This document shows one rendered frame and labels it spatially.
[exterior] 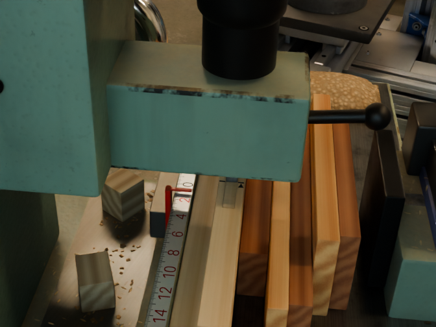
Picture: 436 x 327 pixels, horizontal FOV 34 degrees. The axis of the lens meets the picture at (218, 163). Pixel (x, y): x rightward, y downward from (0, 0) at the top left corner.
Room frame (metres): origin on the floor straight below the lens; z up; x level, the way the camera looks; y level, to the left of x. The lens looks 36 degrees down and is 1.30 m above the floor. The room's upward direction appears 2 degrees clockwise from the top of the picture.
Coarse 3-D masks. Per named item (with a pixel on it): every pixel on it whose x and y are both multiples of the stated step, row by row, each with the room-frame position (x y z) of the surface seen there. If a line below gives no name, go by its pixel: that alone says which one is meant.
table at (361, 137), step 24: (384, 96) 0.70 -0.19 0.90; (360, 144) 0.60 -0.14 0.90; (360, 168) 0.56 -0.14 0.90; (360, 192) 0.52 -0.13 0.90; (360, 264) 0.43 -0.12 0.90; (360, 288) 0.40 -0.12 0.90; (240, 312) 0.37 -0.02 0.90; (336, 312) 0.37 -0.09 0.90; (360, 312) 0.37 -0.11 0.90; (384, 312) 0.37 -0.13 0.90
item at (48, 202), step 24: (0, 192) 0.43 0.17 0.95; (24, 192) 0.48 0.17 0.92; (0, 216) 0.43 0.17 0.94; (24, 216) 0.47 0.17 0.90; (48, 216) 0.53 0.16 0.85; (0, 240) 0.42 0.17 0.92; (24, 240) 0.46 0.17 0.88; (48, 240) 0.52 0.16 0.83; (0, 264) 0.41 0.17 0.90; (24, 264) 0.46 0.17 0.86; (0, 288) 0.40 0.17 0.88; (24, 288) 0.45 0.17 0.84; (0, 312) 0.39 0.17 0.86; (24, 312) 0.44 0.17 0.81
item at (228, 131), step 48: (144, 48) 0.46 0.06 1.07; (192, 48) 0.47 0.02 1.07; (144, 96) 0.41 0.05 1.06; (192, 96) 0.40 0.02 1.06; (240, 96) 0.40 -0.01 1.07; (288, 96) 0.40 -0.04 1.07; (144, 144) 0.41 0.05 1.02; (192, 144) 0.40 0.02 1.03; (240, 144) 0.40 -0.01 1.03; (288, 144) 0.40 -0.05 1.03
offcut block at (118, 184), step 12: (108, 180) 0.60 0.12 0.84; (120, 180) 0.60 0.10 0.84; (132, 180) 0.60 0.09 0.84; (108, 192) 0.59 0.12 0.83; (120, 192) 0.58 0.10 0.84; (132, 192) 0.60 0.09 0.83; (108, 204) 0.60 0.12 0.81; (120, 204) 0.58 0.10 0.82; (132, 204) 0.59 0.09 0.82; (144, 204) 0.61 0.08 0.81; (120, 216) 0.58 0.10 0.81
